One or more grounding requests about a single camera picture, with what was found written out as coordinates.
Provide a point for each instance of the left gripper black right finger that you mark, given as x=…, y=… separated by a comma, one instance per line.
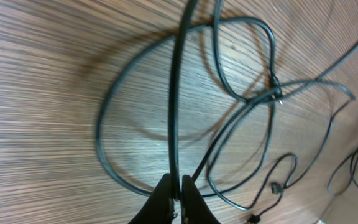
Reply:
x=194, y=209

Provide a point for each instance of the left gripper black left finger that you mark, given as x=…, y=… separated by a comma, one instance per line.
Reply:
x=158, y=209

